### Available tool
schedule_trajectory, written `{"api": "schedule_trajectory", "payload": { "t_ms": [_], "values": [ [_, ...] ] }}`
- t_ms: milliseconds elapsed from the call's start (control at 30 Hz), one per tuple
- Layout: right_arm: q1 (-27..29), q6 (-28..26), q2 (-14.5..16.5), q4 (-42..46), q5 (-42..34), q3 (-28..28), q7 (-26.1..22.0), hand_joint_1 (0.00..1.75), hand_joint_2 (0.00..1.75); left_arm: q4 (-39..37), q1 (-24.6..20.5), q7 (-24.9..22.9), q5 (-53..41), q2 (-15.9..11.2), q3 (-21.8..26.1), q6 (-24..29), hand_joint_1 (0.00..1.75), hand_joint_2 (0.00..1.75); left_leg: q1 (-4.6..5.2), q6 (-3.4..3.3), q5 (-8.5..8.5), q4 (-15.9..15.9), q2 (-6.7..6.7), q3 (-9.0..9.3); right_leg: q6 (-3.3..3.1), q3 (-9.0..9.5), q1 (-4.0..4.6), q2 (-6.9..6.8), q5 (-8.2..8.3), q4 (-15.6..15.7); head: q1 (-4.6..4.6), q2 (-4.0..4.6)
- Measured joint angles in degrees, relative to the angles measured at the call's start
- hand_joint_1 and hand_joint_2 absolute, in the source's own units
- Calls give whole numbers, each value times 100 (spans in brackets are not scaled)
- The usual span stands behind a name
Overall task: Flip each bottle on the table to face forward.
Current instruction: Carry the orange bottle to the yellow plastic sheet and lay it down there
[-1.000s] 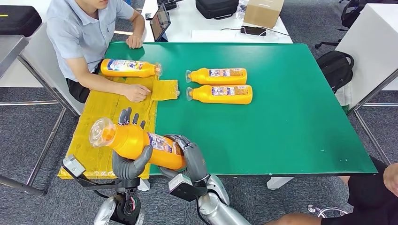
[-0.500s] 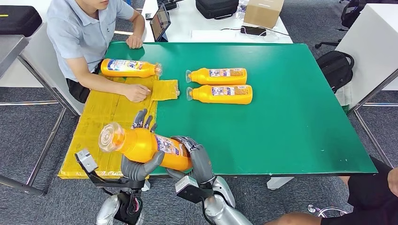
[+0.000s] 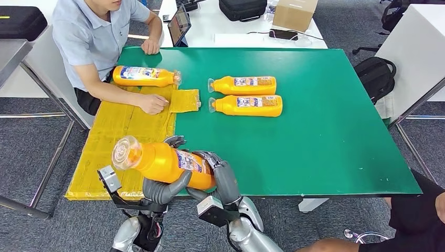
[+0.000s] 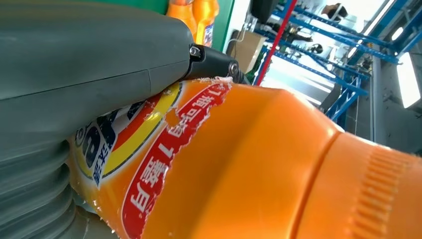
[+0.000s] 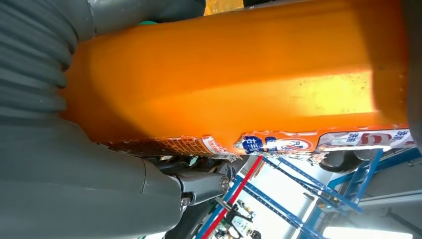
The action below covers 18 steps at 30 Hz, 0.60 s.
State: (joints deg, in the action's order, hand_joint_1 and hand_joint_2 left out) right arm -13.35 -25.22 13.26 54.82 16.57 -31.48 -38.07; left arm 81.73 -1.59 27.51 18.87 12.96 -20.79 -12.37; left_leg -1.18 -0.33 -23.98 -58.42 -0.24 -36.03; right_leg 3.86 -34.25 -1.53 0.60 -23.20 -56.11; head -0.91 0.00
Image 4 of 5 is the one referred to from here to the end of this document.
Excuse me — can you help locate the brown cardboard box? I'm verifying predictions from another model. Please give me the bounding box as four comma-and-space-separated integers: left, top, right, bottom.
230, 31, 267, 68

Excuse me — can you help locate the red pole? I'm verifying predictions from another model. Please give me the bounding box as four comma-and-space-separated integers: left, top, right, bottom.
255, 0, 299, 87

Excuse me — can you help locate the black soft equipment bag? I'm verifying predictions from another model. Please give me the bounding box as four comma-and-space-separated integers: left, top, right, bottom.
249, 0, 282, 24

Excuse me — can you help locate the blue metal shelving rack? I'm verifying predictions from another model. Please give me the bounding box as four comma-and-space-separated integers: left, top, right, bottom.
255, 0, 422, 127

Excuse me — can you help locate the orange detergent bottle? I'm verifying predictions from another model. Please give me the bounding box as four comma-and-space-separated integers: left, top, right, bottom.
192, 0, 220, 47
67, 77, 422, 239
166, 0, 199, 37

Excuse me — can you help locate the green plastic crate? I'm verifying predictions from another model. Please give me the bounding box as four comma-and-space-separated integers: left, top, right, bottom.
245, 52, 264, 83

